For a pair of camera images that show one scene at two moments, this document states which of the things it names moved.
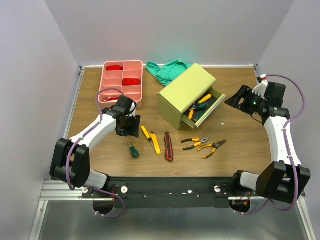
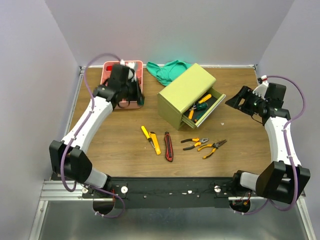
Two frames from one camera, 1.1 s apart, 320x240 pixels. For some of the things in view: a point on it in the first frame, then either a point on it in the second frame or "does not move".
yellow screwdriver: x=191 y=112 does not move
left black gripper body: x=130 y=128 to x=132 y=91
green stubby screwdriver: x=201 y=106 does not move
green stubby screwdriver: x=134 y=151 to x=141 y=101
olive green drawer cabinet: x=190 y=98 does not move
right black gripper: x=246 y=99 does not move
